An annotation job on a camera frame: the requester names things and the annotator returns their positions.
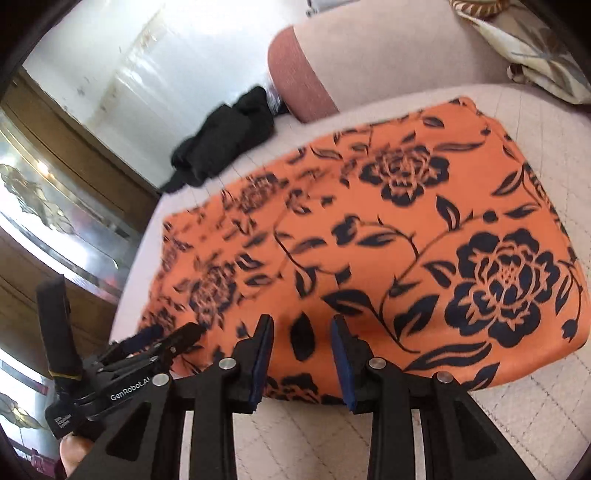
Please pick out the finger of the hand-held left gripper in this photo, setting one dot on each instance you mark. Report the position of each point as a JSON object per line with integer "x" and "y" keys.
{"x": 145, "y": 336}
{"x": 182, "y": 337}

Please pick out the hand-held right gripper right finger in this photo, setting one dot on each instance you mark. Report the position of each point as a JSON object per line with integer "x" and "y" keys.
{"x": 341, "y": 367}

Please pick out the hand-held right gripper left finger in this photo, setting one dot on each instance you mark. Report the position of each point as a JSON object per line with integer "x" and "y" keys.
{"x": 264, "y": 362}

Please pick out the orange floral shirt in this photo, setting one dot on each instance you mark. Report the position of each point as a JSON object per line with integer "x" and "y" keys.
{"x": 369, "y": 207}

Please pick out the black clothes pile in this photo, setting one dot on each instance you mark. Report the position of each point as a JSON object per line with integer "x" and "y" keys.
{"x": 217, "y": 138}

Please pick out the person's left hand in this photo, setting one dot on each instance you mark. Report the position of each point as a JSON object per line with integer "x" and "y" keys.
{"x": 76, "y": 454}

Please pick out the wooden door with leaded glass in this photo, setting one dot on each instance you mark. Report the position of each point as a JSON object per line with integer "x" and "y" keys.
{"x": 69, "y": 152}

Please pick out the pink quilted sofa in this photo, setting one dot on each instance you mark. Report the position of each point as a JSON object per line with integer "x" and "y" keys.
{"x": 392, "y": 55}

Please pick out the cream floral blanket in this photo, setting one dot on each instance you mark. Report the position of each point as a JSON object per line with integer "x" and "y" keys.
{"x": 531, "y": 50}

